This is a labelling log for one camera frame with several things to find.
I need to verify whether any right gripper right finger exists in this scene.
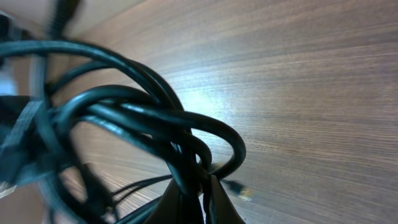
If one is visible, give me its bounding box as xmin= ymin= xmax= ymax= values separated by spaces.
xmin=205 ymin=175 xmax=245 ymax=224

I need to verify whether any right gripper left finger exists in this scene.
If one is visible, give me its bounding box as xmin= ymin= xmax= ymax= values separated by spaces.
xmin=144 ymin=179 xmax=184 ymax=224

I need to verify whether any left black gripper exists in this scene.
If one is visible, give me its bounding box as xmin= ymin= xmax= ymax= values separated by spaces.
xmin=0 ymin=12 xmax=50 ymax=200

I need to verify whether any thin black USB cable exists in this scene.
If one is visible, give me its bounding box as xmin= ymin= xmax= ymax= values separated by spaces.
xmin=108 ymin=174 xmax=254 ymax=215

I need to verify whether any thick black HDMI cable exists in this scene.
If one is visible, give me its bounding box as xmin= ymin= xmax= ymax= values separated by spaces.
xmin=0 ymin=39 xmax=248 ymax=224

